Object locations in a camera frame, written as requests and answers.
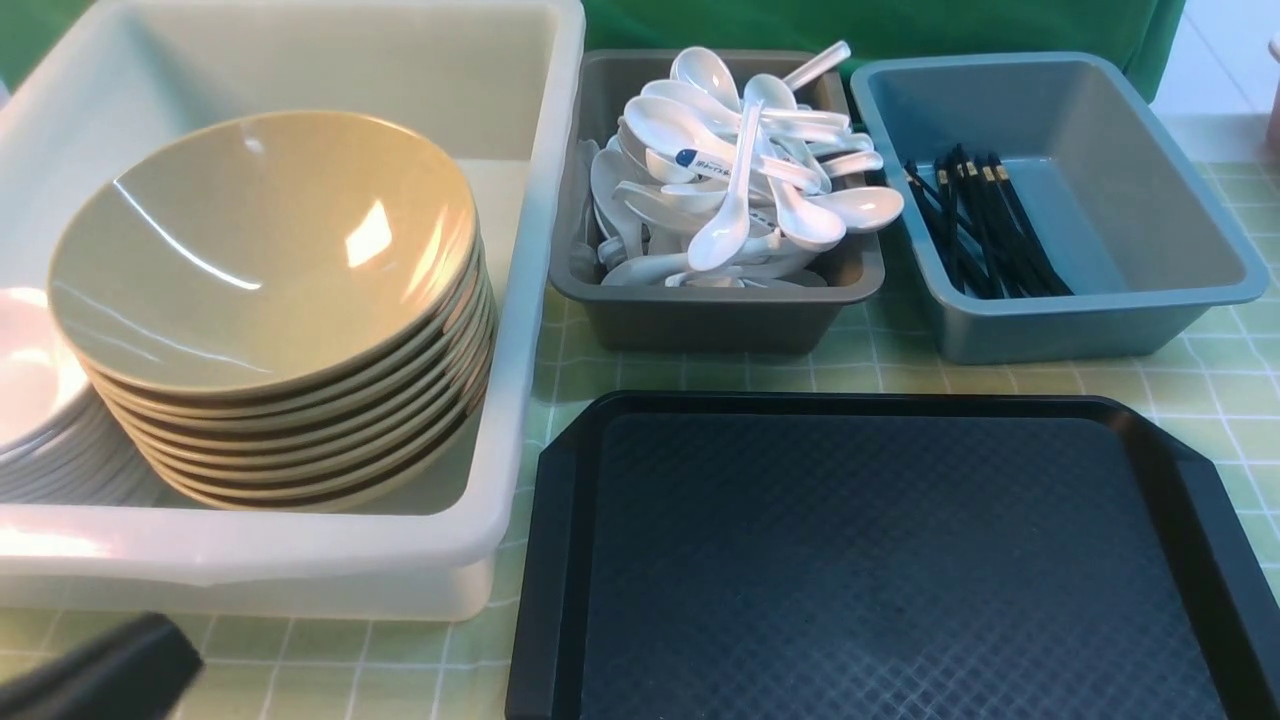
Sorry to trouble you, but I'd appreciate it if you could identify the white soup spoon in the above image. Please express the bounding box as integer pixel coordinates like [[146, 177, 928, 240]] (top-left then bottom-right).
[[686, 102, 762, 272]]

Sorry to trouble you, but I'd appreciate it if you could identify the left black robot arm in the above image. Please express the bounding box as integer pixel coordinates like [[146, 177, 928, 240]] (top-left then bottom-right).
[[1, 612, 205, 719]]

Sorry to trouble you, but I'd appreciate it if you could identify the pile of white spoons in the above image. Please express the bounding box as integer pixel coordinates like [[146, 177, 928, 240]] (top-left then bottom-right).
[[589, 42, 905, 288]]

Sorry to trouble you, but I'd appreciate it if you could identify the large white plastic tub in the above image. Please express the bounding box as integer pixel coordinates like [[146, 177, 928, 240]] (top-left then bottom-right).
[[1, 1, 586, 621]]

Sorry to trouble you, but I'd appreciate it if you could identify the bundle of black chopsticks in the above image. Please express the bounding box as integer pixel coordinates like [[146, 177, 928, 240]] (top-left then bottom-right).
[[904, 143, 1074, 300]]

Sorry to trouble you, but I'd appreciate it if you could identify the stack of tan bowls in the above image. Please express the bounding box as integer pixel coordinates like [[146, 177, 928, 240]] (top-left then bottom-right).
[[47, 110, 500, 512]]

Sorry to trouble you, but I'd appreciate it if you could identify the black serving tray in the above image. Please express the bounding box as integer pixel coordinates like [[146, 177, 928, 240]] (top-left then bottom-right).
[[506, 391, 1279, 719]]

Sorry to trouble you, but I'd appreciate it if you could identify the blue chopstick bin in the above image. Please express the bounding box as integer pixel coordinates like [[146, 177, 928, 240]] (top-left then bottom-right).
[[849, 53, 1271, 365]]

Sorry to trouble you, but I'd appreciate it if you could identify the stack of white dishes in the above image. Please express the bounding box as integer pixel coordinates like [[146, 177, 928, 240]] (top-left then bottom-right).
[[1, 287, 164, 507]]

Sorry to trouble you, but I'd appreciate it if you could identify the green backdrop cloth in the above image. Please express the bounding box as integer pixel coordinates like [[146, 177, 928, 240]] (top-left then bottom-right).
[[582, 1, 1185, 100]]

